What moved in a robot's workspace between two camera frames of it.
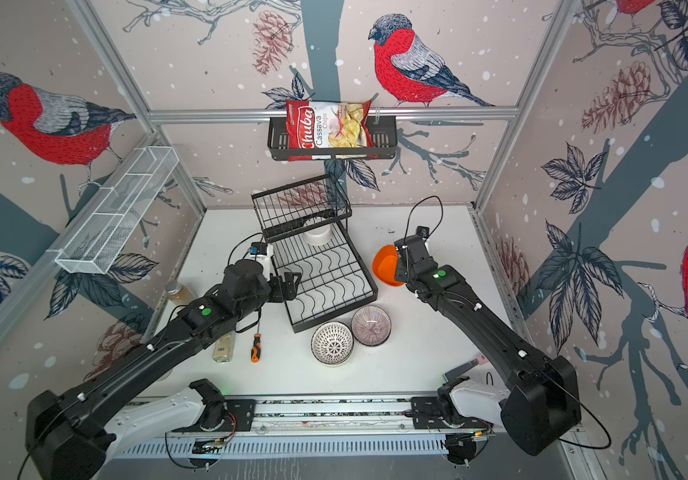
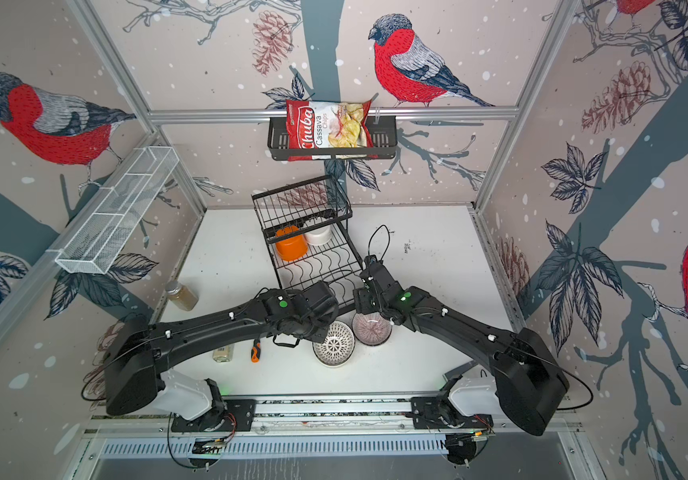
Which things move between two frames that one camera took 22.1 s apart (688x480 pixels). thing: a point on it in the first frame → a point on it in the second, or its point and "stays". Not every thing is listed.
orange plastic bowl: x=384 y=265 → x=293 y=249
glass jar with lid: x=179 y=294 stays
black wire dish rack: x=301 y=220 stays
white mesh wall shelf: x=106 y=225 stays
